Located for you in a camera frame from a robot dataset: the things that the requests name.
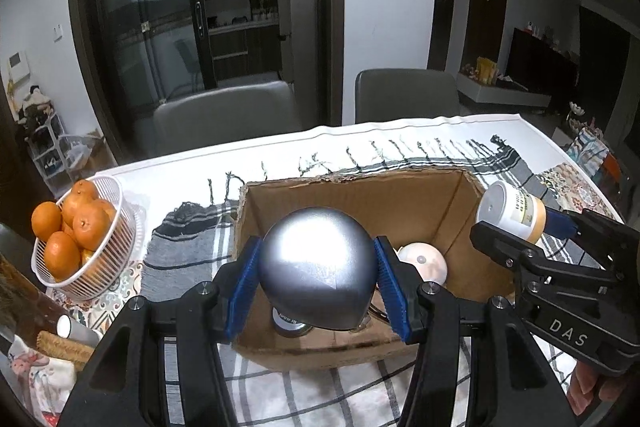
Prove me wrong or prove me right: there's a round white night light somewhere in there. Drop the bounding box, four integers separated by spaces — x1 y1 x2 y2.
397 243 448 286

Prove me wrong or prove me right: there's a left grey chair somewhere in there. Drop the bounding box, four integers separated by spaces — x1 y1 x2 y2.
153 80 303 154

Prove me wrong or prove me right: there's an orange fruit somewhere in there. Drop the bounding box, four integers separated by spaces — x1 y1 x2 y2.
72 179 100 199
32 202 63 242
73 202 111 251
43 231 81 282

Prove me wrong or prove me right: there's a white shoe rack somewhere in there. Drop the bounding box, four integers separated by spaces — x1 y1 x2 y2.
26 112 103 198

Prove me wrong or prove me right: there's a black sliding glass door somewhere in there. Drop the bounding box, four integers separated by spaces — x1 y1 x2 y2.
70 0 344 162

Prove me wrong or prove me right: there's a white basket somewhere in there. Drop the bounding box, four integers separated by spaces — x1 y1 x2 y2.
30 176 138 301

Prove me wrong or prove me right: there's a woven tissue box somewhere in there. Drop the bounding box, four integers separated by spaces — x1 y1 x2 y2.
36 331 94 372

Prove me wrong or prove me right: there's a floral cloth bag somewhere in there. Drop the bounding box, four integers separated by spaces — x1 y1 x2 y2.
1 336 77 426

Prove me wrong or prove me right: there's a small white cylinder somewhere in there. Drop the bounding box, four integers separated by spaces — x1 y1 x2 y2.
56 314 101 348

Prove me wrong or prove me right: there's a brown cardboard box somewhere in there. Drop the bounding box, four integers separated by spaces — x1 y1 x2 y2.
232 168 514 372

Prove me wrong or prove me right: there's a round black tin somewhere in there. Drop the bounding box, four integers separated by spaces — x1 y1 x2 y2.
271 308 312 338

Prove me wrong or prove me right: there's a right grey chair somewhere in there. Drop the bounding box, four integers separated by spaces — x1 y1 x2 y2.
355 68 460 124

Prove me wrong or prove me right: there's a grey chair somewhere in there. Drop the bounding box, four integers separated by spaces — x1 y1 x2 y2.
153 80 303 154
355 68 460 124

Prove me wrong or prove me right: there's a grey teardrop case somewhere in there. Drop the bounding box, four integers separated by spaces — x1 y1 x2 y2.
258 207 378 331

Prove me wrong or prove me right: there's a grey checked table cloth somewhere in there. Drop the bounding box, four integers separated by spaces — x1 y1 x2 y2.
131 121 605 426

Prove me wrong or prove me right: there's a patterned table mat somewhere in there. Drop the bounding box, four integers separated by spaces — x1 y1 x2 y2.
537 162 618 221

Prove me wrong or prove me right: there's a right hand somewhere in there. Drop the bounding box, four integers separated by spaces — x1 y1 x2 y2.
566 362 629 416

